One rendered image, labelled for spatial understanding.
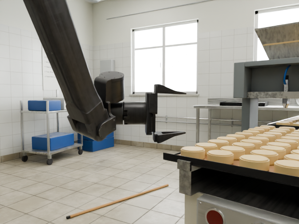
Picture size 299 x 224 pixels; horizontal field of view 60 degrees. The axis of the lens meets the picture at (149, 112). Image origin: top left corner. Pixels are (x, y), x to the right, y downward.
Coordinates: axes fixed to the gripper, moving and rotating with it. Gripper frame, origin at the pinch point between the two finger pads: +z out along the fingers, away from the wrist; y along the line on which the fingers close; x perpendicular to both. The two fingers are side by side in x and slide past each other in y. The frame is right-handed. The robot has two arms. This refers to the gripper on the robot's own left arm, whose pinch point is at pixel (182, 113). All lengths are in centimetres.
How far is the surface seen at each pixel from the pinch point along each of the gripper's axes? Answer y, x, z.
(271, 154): 6.7, 17.5, 13.6
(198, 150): 6.8, 13.3, 0.8
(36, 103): 6, -334, -155
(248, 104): -1, -56, 43
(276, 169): 7.7, 24.0, 10.9
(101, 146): 89, -425, -69
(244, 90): -7, -48, 38
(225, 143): 6.9, 5.1, 9.4
